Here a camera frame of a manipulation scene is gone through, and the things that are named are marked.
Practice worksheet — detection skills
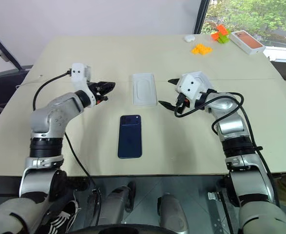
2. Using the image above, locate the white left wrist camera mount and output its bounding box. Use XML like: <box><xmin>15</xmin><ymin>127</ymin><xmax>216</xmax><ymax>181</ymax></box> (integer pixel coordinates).
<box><xmin>70</xmin><ymin>62</ymin><xmax>97</xmax><ymax>108</ymax></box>

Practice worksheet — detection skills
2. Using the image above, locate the black sneaker with white stripes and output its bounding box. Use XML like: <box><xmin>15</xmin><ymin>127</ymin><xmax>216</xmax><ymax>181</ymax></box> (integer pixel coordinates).
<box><xmin>46</xmin><ymin>200</ymin><xmax>83</xmax><ymax>234</ymax></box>

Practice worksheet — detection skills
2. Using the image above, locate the dark furniture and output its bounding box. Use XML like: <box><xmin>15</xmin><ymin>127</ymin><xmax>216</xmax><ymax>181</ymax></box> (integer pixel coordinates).
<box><xmin>0</xmin><ymin>64</ymin><xmax>34</xmax><ymax>131</ymax></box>

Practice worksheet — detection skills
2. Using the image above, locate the white window sill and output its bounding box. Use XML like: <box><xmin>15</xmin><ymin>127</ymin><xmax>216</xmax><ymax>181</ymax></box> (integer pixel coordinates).
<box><xmin>263</xmin><ymin>45</ymin><xmax>286</xmax><ymax>64</ymax></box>

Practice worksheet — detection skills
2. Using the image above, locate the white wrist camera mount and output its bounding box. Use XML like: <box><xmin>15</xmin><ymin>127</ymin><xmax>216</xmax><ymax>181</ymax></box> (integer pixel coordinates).
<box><xmin>175</xmin><ymin>71</ymin><xmax>214</xmax><ymax>104</ymax></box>
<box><xmin>70</xmin><ymin>62</ymin><xmax>97</xmax><ymax>108</ymax></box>

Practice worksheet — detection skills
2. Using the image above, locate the black grey slanted frame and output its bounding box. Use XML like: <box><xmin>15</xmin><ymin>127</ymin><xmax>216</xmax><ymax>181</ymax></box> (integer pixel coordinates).
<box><xmin>0</xmin><ymin>25</ymin><xmax>29</xmax><ymax>71</ymax></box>

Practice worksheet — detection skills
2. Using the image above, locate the green toy block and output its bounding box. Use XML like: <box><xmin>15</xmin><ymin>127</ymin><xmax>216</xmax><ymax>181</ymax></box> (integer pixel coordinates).
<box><xmin>217</xmin><ymin>33</ymin><xmax>230</xmax><ymax>45</ymax></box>

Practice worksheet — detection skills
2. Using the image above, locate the dark grey rounded shape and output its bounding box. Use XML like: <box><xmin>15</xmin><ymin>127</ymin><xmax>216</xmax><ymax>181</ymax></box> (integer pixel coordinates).
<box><xmin>101</xmin><ymin>180</ymin><xmax>136</xmax><ymax>234</ymax></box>
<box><xmin>156</xmin><ymin>192</ymin><xmax>190</xmax><ymax>234</ymax></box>

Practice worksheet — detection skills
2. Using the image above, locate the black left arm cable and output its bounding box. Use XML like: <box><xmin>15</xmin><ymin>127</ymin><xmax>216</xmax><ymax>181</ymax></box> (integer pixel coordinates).
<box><xmin>32</xmin><ymin>70</ymin><xmax>102</xmax><ymax>227</ymax></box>

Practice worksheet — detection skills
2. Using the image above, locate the white phone box base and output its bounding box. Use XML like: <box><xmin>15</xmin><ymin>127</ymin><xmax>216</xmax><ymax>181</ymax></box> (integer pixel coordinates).
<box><xmin>132</xmin><ymin>73</ymin><xmax>158</xmax><ymax>108</ymax></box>

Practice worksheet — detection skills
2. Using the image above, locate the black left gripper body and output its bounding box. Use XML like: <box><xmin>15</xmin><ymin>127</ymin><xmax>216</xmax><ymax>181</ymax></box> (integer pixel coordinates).
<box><xmin>86</xmin><ymin>81</ymin><xmax>109</xmax><ymax>104</ymax></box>

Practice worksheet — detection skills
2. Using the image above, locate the yellow toy block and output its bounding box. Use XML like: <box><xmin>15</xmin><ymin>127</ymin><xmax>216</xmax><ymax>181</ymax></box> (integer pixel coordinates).
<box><xmin>191</xmin><ymin>43</ymin><xmax>213</xmax><ymax>56</ymax></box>

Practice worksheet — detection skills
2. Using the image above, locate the small metal bracket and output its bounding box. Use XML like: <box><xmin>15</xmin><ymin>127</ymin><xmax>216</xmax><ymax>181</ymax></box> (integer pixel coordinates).
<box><xmin>207</xmin><ymin>191</ymin><xmax>223</xmax><ymax>202</ymax></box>

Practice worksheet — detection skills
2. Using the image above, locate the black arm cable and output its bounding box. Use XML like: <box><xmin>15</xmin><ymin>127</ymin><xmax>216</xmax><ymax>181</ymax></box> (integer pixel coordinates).
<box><xmin>173</xmin><ymin>89</ymin><xmax>281</xmax><ymax>208</ymax></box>
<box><xmin>32</xmin><ymin>70</ymin><xmax>102</xmax><ymax>227</ymax></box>

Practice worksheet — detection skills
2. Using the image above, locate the dark window frame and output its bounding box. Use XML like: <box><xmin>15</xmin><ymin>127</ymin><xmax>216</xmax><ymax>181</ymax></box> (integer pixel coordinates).
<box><xmin>193</xmin><ymin>0</ymin><xmax>211</xmax><ymax>35</ymax></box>

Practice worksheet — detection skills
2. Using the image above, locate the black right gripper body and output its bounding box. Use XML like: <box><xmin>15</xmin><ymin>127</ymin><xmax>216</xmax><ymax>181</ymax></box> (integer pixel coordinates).
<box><xmin>174</xmin><ymin>92</ymin><xmax>192</xmax><ymax>109</ymax></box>

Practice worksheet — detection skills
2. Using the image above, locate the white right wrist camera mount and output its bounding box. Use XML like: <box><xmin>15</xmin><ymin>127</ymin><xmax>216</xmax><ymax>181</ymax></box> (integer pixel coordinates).
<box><xmin>175</xmin><ymin>71</ymin><xmax>214</xmax><ymax>104</ymax></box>

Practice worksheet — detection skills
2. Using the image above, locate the dark blue phone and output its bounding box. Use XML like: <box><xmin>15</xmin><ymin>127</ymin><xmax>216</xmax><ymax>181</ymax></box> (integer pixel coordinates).
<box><xmin>117</xmin><ymin>114</ymin><xmax>143</xmax><ymax>160</ymax></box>

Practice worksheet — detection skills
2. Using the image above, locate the white box with orange print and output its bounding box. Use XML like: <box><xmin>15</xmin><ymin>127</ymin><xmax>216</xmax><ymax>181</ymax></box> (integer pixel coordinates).
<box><xmin>229</xmin><ymin>30</ymin><xmax>266</xmax><ymax>56</ymax></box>

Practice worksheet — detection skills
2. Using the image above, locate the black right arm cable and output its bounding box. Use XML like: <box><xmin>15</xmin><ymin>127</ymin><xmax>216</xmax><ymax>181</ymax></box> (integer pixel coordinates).
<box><xmin>173</xmin><ymin>89</ymin><xmax>281</xmax><ymax>208</ymax></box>

